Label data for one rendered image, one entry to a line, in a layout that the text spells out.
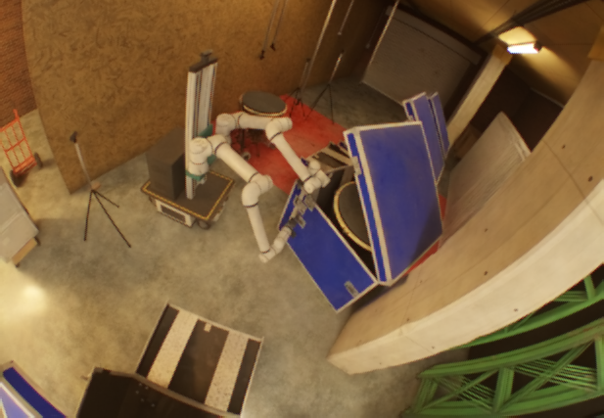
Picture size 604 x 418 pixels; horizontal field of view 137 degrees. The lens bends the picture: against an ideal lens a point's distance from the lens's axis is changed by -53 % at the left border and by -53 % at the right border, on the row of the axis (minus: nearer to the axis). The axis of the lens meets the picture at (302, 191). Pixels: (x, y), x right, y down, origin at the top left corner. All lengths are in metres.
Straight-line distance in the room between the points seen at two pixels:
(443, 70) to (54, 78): 9.11
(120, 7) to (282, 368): 3.86
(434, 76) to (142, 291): 8.97
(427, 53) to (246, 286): 8.24
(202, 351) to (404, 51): 9.03
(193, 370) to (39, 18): 3.39
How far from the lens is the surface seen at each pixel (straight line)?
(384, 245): 1.82
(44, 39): 2.88
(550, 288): 1.28
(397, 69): 9.11
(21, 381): 1.08
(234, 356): 2.44
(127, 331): 2.66
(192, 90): 2.03
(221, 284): 2.67
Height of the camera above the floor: 2.49
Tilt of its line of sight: 43 degrees down
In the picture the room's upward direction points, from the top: 24 degrees clockwise
